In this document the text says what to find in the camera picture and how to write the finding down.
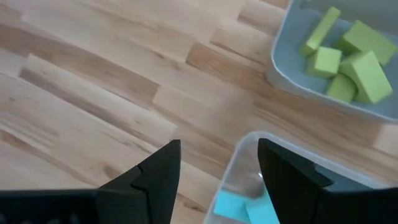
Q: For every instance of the grey plastic bin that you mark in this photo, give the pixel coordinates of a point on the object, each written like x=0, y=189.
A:
x=289, y=65

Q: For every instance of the green block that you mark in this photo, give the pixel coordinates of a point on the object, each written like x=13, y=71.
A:
x=342, y=88
x=367, y=42
x=320, y=31
x=323, y=62
x=367, y=76

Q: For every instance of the cyan block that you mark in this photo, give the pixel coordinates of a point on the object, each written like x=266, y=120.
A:
x=259, y=214
x=230, y=205

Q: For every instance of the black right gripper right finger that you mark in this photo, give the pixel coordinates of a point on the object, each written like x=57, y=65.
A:
x=298, y=199

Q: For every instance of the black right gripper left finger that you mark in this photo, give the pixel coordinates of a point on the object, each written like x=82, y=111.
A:
x=124, y=202

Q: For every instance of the clear plastic bin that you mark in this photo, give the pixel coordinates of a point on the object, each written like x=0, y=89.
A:
x=239, y=174

